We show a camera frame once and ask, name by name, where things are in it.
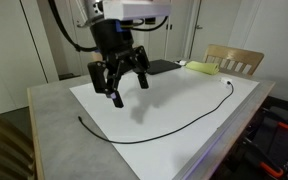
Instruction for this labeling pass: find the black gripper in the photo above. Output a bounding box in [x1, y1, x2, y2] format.
[87, 20, 150, 108]

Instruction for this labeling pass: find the white charger block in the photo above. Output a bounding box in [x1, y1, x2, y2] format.
[220, 77, 232, 84]

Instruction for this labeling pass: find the black charger cable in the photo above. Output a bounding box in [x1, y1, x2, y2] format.
[77, 80, 235, 145]

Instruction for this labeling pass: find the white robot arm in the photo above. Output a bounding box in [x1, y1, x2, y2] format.
[47, 0, 150, 108]

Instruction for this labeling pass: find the black laptop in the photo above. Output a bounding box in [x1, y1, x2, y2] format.
[147, 59, 180, 75]

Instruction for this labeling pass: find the small white adapter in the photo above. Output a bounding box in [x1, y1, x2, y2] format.
[176, 60, 187, 66]

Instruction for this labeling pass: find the large white board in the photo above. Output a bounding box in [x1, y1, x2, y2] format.
[71, 67, 259, 180]

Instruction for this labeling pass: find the yellow-green folded cloth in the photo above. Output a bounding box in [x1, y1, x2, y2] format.
[185, 61, 219, 75]

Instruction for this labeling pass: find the wooden chair far right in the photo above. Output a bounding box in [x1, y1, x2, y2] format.
[203, 44, 264, 75]

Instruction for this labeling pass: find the wooden chair near corner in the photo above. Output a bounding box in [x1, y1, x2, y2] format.
[0, 114, 38, 180]

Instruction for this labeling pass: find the orange black clamp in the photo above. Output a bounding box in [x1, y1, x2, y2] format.
[242, 138, 284, 178]

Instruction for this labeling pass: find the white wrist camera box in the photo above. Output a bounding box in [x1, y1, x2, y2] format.
[102, 0, 171, 21]

